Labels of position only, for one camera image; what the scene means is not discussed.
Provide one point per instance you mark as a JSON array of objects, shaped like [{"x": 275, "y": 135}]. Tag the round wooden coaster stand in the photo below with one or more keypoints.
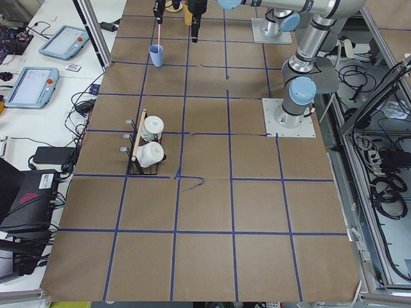
[{"x": 173, "y": 6}]

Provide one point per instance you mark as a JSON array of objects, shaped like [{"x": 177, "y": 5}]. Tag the white mug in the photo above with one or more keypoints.
[
  {"x": 153, "y": 127},
  {"x": 150, "y": 154}
]

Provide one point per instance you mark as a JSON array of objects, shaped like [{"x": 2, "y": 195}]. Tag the black power adapter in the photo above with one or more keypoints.
[{"x": 53, "y": 155}]

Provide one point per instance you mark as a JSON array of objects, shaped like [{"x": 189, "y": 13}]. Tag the black computer box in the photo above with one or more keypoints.
[{"x": 27, "y": 201}]

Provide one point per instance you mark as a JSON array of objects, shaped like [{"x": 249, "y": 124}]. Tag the blue teach pendant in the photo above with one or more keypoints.
[
  {"x": 65, "y": 43},
  {"x": 33, "y": 88}
]

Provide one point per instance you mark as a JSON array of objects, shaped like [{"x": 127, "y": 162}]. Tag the light blue plastic cup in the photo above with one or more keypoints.
[{"x": 156, "y": 52}]

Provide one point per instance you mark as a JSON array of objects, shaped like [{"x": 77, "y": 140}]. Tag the white mug far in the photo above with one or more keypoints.
[{"x": 153, "y": 127}]

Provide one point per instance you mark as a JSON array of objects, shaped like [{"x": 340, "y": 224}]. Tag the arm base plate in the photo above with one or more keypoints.
[
  {"x": 271, "y": 31},
  {"x": 280, "y": 124}
]

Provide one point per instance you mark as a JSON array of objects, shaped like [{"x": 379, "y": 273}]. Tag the wooden chopstick holder cup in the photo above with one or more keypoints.
[{"x": 187, "y": 14}]

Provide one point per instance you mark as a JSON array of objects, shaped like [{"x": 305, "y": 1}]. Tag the upper blue teach pendant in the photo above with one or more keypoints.
[{"x": 65, "y": 43}]

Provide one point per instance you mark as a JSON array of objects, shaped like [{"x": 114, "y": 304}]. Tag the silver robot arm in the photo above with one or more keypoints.
[
  {"x": 281, "y": 20},
  {"x": 300, "y": 89}
]

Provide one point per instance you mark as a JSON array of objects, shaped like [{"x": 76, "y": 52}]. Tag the pink chopsticks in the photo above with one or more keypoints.
[{"x": 159, "y": 32}]

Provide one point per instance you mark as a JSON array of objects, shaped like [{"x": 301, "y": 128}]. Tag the white mug near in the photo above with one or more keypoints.
[{"x": 150, "y": 154}]

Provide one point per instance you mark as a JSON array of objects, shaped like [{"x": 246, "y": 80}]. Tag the lower blue teach pendant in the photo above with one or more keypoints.
[{"x": 33, "y": 88}]

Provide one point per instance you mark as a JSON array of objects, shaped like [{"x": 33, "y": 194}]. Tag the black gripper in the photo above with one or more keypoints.
[
  {"x": 196, "y": 7},
  {"x": 158, "y": 7}
]

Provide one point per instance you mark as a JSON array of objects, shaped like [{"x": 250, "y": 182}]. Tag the aluminium frame post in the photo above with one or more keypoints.
[{"x": 89, "y": 20}]

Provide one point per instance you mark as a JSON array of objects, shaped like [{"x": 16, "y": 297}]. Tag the black wire mug rack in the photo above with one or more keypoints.
[{"x": 135, "y": 141}]

